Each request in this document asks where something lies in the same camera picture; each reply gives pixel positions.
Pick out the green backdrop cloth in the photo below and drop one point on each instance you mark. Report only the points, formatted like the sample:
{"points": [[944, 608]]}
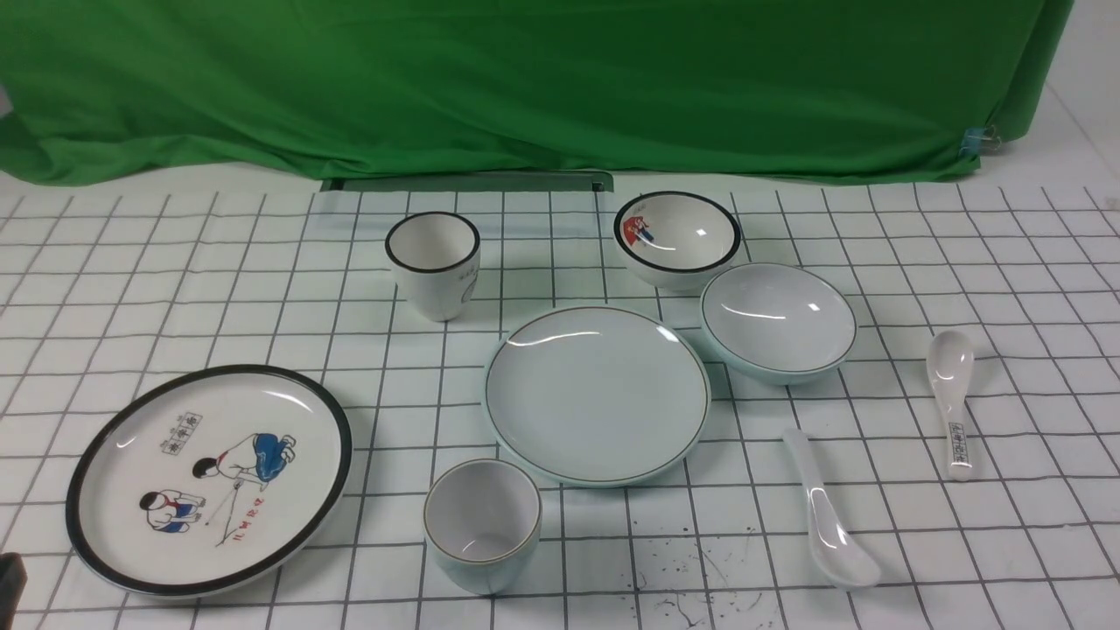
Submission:
{"points": [[850, 92]]}

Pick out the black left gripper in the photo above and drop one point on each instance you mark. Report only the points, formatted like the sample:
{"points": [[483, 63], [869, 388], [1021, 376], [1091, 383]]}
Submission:
{"points": [[13, 579]]}

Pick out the white grid tablecloth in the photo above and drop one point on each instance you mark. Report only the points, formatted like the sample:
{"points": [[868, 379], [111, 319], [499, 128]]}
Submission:
{"points": [[105, 297]]}

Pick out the cartoon plate black rim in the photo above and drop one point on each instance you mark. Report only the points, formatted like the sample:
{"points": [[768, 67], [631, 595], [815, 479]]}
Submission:
{"points": [[209, 481]]}

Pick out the blue binder clip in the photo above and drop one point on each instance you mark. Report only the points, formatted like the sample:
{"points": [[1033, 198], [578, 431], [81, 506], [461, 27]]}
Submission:
{"points": [[979, 141]]}

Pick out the white spoon with label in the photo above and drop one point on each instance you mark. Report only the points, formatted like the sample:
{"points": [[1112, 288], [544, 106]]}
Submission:
{"points": [[950, 362]]}

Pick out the white bowl black rim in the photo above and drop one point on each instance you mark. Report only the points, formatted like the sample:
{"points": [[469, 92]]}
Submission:
{"points": [[676, 240]]}

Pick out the pale blue plate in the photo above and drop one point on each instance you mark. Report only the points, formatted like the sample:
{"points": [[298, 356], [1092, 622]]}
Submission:
{"points": [[595, 396]]}

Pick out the white cup black rim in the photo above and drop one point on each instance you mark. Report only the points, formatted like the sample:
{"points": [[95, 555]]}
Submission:
{"points": [[435, 260]]}

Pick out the pale blue cup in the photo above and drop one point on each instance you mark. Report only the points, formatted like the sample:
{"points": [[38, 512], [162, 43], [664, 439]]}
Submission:
{"points": [[482, 521]]}

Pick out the plain white ceramic spoon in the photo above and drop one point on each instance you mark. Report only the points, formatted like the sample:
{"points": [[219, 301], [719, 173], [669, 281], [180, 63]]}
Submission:
{"points": [[843, 561]]}

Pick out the pale blue bowl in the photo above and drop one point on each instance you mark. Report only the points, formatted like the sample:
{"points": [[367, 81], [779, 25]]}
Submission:
{"points": [[778, 324]]}

